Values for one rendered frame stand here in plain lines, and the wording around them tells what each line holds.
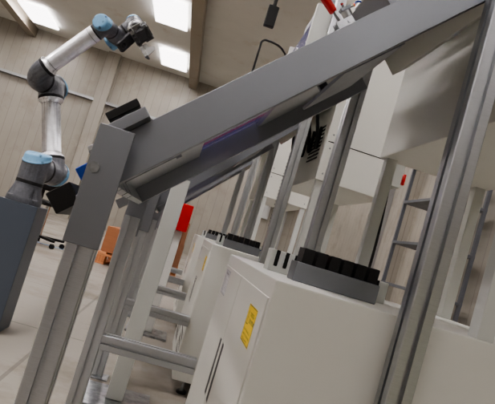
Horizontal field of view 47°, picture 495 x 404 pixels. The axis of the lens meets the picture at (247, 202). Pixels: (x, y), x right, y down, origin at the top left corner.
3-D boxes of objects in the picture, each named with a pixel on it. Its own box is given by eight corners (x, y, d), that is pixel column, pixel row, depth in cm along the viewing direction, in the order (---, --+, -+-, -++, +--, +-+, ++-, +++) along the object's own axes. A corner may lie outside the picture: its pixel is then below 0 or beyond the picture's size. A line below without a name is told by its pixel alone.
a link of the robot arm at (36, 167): (10, 175, 243) (20, 145, 244) (28, 180, 256) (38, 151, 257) (33, 182, 240) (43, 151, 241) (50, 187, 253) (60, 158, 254)
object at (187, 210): (123, 330, 315) (165, 197, 321) (127, 322, 339) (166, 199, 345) (165, 341, 318) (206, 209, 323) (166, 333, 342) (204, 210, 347)
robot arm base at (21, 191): (0, 196, 238) (7, 174, 239) (10, 198, 253) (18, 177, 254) (35, 207, 240) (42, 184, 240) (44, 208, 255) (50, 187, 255)
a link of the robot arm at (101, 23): (11, 68, 251) (100, 5, 246) (26, 76, 262) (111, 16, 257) (22, 88, 249) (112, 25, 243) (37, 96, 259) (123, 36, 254)
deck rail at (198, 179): (151, 210, 226) (144, 196, 226) (151, 210, 228) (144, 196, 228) (302, 126, 235) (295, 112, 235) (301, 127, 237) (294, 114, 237)
